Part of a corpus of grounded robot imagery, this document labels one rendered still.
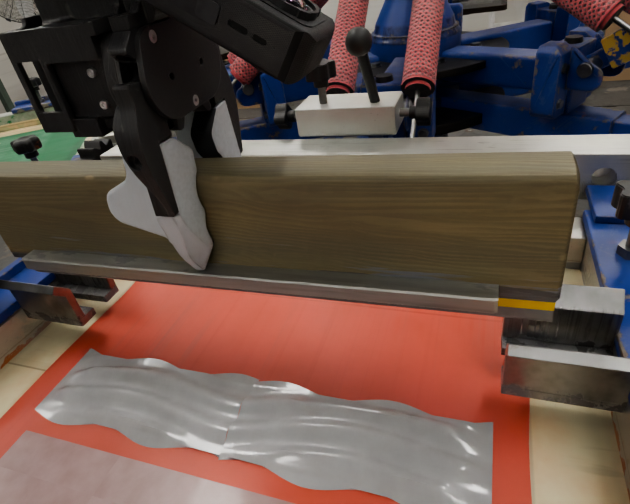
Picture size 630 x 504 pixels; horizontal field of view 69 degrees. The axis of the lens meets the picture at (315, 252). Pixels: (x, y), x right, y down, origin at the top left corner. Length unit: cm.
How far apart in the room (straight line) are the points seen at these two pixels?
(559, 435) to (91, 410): 35
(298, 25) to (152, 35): 8
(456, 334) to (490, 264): 16
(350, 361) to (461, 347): 9
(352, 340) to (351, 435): 10
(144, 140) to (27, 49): 8
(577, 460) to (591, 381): 5
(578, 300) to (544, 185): 14
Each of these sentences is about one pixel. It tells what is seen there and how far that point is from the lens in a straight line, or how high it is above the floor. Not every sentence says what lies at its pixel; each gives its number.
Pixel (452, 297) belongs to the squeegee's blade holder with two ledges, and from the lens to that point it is 25.
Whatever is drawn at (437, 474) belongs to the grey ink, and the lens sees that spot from 33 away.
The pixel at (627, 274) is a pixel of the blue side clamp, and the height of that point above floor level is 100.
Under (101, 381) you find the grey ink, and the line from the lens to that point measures 45.
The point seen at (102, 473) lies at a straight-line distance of 39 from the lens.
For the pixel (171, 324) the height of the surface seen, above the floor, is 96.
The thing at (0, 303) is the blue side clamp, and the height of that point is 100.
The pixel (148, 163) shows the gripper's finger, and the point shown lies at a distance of 25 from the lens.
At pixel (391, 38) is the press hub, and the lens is 104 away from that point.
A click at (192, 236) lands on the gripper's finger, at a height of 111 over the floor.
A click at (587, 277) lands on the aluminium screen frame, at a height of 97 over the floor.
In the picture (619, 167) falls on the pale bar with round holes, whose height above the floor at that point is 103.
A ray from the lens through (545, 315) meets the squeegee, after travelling 29.
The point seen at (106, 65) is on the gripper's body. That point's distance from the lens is 26.
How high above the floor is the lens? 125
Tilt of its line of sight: 34 degrees down
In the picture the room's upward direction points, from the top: 10 degrees counter-clockwise
